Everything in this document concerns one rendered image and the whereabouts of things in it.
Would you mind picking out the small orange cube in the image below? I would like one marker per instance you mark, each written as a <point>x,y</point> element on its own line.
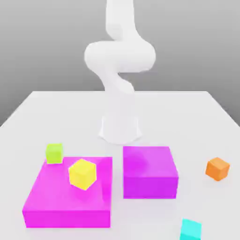
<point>217,169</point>

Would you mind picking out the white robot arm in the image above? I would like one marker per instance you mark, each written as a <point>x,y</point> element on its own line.
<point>120,56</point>

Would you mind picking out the small cyan cube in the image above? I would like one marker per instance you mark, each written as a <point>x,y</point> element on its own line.
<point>190,230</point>

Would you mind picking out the large magenta box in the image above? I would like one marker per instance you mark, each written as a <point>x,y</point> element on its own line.
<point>56,198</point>

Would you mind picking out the large purple box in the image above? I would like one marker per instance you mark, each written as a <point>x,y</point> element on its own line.
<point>150,180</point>

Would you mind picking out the small yellow cube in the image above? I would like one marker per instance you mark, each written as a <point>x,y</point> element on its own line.
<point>82,174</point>

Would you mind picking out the small lime green cube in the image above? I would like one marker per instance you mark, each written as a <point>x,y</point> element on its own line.
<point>54,153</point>

